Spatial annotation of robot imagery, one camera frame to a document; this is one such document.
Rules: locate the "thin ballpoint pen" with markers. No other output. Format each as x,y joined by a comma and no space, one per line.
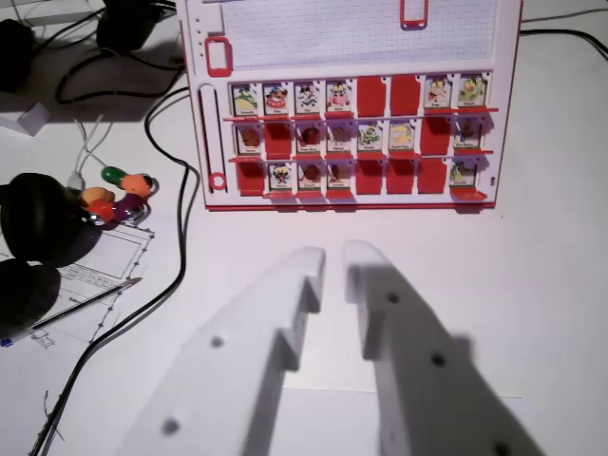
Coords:
85,304

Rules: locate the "printed paper sheet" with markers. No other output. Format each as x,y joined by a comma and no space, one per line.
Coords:
114,256

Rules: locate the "colourful bead toy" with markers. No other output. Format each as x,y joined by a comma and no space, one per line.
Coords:
128,199

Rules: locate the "black headphones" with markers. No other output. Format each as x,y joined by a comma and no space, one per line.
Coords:
43,218

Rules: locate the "small white block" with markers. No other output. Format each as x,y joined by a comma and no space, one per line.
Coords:
29,119

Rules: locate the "red and white game board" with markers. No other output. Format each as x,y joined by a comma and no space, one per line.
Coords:
356,43

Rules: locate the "black power adapter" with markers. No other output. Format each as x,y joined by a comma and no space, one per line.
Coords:
128,24

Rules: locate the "black round object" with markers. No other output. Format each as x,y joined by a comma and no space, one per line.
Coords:
16,52

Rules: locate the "flat white box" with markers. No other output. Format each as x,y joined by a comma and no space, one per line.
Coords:
62,13

